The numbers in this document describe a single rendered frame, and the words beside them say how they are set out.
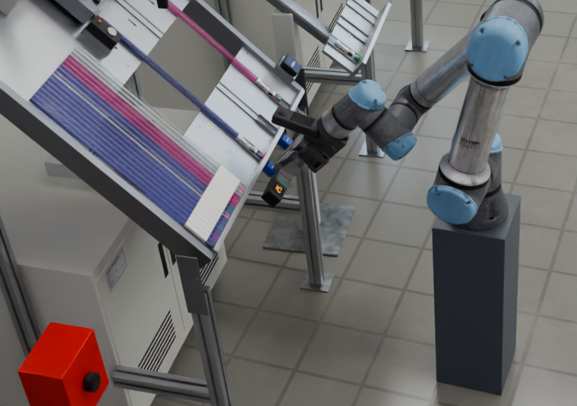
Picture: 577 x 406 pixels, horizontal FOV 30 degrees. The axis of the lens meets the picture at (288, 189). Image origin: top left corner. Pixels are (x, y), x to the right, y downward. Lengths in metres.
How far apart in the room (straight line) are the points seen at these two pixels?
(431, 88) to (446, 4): 2.31
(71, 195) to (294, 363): 0.81
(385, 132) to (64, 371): 0.88
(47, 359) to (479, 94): 1.02
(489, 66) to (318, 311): 1.28
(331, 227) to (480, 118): 1.31
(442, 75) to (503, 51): 0.30
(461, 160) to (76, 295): 0.97
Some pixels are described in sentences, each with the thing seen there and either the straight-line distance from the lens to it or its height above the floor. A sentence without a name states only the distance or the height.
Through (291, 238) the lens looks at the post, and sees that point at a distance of 3.50.
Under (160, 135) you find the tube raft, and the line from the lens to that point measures 2.47.
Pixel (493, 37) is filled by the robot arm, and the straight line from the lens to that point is 2.17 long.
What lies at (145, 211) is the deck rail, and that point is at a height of 0.84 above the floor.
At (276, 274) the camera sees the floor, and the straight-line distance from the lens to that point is 3.39.
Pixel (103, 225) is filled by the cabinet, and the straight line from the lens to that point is 2.69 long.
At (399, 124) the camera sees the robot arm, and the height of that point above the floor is 0.86.
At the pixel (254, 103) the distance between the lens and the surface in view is 2.74.
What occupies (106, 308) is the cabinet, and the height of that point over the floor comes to 0.50.
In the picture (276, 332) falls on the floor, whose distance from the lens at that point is 3.20.
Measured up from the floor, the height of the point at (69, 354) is 0.78.
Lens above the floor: 2.24
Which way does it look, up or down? 37 degrees down
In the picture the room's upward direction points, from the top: 7 degrees counter-clockwise
